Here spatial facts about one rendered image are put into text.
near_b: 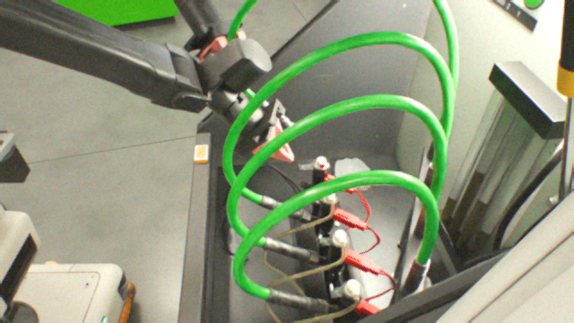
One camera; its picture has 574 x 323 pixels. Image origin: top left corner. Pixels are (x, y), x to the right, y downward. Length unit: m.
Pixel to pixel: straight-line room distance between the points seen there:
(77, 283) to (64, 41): 1.27
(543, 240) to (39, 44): 0.47
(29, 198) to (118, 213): 0.52
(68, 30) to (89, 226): 1.79
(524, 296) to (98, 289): 1.47
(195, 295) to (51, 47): 0.44
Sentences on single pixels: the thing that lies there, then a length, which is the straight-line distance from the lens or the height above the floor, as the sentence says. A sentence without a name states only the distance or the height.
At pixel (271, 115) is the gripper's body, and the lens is 0.63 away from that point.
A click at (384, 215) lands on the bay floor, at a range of 0.99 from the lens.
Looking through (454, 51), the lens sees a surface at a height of 1.31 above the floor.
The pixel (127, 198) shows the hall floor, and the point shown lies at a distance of 2.27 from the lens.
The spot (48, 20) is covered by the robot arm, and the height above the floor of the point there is 1.41.
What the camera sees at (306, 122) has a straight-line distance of 0.42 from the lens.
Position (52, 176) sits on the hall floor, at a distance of 2.59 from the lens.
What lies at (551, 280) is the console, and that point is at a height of 1.36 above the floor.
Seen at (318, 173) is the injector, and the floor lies 1.09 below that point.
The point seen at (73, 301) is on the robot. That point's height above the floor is 0.28.
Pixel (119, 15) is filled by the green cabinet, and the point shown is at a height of 0.16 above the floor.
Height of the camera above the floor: 1.57
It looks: 43 degrees down
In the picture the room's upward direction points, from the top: straight up
